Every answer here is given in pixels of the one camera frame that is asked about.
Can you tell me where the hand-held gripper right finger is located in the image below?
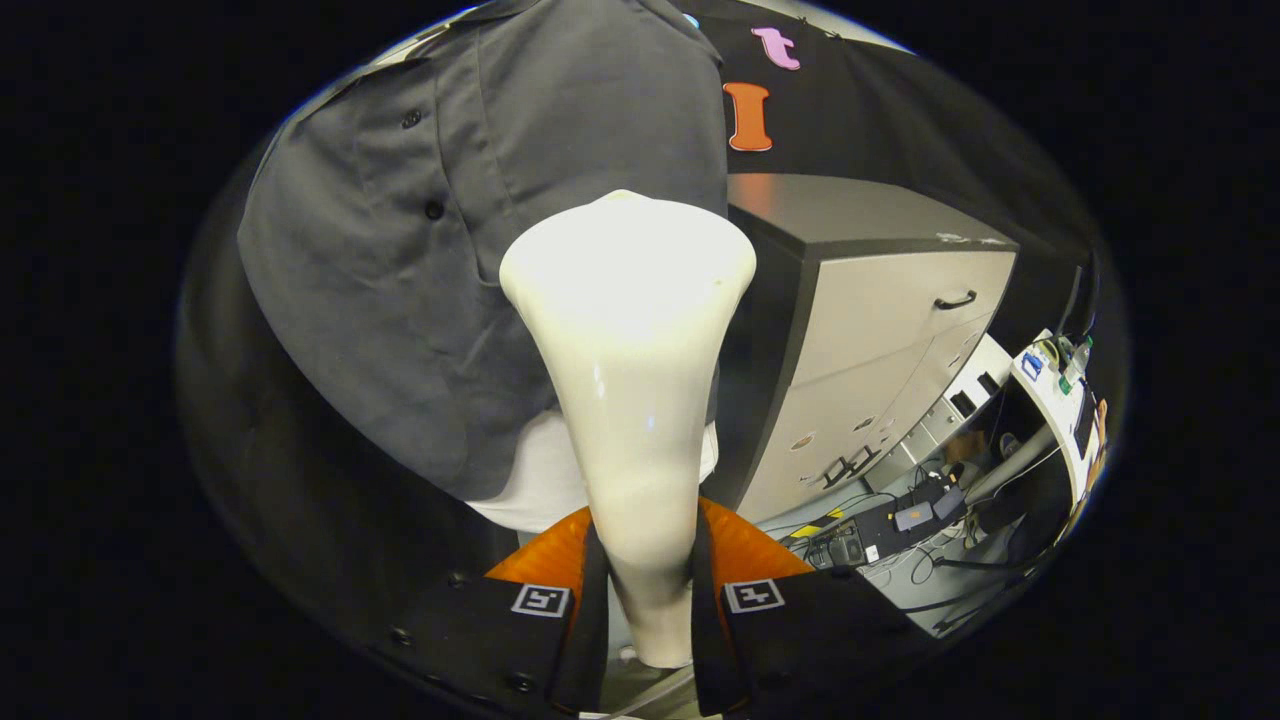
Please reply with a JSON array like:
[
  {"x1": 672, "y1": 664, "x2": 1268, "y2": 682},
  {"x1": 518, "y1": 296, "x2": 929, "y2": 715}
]
[{"x1": 690, "y1": 497, "x2": 931, "y2": 718}]

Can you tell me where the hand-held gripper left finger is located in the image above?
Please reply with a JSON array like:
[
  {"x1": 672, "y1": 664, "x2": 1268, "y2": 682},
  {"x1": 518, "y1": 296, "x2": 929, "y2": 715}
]
[{"x1": 385, "y1": 505, "x2": 611, "y2": 719}]

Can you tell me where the white garment steamer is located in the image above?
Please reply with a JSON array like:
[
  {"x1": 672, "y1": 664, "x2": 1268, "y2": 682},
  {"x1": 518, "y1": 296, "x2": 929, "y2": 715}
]
[{"x1": 498, "y1": 190, "x2": 758, "y2": 669}]

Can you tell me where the grey button shirt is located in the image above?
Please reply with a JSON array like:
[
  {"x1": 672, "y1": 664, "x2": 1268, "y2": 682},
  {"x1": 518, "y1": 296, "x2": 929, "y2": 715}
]
[{"x1": 237, "y1": 0, "x2": 729, "y2": 501}]

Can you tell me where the black electronics box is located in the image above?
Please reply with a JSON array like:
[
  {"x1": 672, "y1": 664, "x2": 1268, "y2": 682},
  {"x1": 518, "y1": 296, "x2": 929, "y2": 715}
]
[{"x1": 800, "y1": 478, "x2": 971, "y2": 573}]

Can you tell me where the white mannequin torso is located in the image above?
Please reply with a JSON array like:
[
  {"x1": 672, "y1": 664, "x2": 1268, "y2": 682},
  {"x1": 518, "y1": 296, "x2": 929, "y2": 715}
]
[{"x1": 465, "y1": 405, "x2": 721, "y2": 534}]

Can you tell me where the white low shelf unit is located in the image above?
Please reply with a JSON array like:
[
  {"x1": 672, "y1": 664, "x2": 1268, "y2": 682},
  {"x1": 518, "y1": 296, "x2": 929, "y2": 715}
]
[{"x1": 865, "y1": 333, "x2": 1013, "y2": 493}]

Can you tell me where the white cluttered desk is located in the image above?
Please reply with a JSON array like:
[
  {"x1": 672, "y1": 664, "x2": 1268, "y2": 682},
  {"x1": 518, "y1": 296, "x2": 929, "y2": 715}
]
[{"x1": 1010, "y1": 330, "x2": 1109, "y2": 521}]

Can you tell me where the grey cabinet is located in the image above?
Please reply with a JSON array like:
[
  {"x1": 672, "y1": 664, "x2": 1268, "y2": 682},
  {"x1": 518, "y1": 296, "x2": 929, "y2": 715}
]
[{"x1": 705, "y1": 172, "x2": 1021, "y2": 523}]

